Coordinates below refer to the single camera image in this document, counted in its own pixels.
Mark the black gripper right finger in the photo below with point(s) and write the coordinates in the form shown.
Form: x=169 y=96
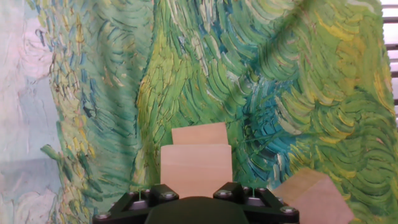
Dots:
x=231 y=191

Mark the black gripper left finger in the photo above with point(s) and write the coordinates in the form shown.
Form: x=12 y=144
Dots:
x=158 y=193

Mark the wooden cube block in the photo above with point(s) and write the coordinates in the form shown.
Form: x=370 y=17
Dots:
x=196 y=168
x=200 y=133
x=317 y=202

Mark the green blue painted cloth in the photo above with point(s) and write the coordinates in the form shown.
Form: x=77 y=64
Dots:
x=109 y=93

